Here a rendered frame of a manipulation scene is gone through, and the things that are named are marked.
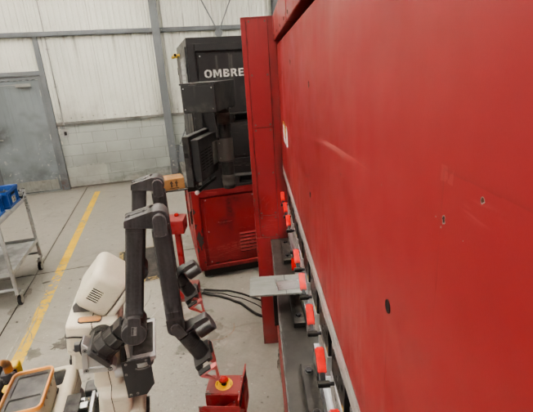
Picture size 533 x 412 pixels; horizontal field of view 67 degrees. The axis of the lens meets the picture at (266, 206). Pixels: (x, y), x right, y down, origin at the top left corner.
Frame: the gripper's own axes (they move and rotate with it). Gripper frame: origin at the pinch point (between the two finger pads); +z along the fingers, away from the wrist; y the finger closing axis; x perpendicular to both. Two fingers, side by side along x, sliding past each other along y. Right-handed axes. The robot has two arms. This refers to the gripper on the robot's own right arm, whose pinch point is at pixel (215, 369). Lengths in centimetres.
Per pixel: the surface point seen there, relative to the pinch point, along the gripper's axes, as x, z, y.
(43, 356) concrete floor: 150, 35, 178
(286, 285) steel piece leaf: -37, 18, 45
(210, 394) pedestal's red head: 12.2, 18.7, 12.6
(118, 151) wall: 99, -10, 732
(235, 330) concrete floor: 18, 102, 158
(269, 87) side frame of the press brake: -96, -52, 130
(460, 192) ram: -53, -74, -95
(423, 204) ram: -53, -70, -89
